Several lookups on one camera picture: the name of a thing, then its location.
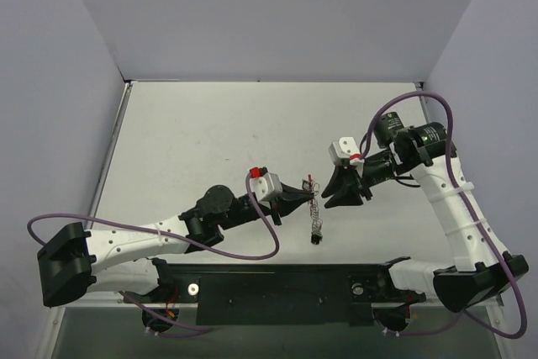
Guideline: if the red handled metal key organizer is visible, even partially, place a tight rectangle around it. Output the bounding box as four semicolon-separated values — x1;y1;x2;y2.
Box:
302;174;323;236

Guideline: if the black key tag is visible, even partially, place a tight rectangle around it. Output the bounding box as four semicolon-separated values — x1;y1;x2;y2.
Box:
310;234;323;245

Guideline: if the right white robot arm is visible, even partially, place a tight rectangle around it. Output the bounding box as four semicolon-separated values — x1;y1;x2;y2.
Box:
322;112;529;313

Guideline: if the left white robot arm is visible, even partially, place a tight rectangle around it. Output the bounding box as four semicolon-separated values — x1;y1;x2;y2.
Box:
37;178;314;308

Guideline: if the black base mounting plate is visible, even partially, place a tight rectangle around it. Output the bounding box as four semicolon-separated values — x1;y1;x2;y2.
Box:
121;264;425;329

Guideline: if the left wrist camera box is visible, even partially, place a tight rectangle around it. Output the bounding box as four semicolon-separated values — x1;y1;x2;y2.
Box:
248;166;283;204

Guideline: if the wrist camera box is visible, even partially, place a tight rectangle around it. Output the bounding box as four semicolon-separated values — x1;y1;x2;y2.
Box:
329;137;362;166
248;166;283;204

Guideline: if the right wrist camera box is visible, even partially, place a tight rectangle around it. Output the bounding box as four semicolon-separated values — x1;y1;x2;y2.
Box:
329;137;362;166

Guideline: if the aluminium rail frame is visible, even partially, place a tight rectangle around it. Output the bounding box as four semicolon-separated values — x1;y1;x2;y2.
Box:
50;81;504;309

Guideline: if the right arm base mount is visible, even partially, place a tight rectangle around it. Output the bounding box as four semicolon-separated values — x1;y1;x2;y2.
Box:
348;268;426;333

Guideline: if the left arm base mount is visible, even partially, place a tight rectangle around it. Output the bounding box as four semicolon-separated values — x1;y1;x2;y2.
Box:
119;291;204;339

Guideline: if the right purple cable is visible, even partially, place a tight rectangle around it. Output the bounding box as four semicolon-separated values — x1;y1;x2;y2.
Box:
359;92;529;341

